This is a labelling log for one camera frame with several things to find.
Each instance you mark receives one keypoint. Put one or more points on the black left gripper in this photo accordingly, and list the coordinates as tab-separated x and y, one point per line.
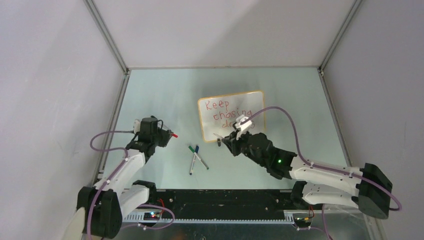
166	135

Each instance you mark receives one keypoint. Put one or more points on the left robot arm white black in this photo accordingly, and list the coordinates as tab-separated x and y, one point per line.
108	201

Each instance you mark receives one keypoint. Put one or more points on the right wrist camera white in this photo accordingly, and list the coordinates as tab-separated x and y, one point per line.
242	125

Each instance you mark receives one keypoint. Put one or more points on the grey cable duct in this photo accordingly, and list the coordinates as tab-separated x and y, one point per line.
141	217

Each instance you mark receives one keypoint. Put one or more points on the left aluminium corner post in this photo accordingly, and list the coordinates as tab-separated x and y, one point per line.
106	34

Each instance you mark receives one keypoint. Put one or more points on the whiteboard with orange frame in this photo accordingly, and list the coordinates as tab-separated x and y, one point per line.
217	114

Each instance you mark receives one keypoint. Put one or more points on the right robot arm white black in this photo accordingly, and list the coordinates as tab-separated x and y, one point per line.
350	180

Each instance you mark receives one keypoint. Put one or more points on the aluminium frame rail front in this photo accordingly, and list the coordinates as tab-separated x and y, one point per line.
368	202

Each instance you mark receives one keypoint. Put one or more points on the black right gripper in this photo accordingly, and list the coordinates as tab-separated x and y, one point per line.
232	142

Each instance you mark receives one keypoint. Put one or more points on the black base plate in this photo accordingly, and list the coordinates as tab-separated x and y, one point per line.
264	204

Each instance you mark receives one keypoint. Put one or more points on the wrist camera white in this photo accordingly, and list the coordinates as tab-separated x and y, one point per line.
136	126
242	125

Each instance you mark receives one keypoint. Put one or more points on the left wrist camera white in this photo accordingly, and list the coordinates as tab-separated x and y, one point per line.
136	126

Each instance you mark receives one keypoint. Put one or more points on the right aluminium corner post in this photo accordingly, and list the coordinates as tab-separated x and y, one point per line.
353	10

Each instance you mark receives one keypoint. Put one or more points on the green marker pen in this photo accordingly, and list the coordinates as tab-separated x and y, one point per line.
201	160

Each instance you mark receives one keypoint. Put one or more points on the blue marker pen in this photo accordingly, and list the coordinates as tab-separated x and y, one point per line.
194	151

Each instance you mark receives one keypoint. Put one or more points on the aluminium corner post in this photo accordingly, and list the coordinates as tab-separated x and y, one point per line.
353	10
106	34

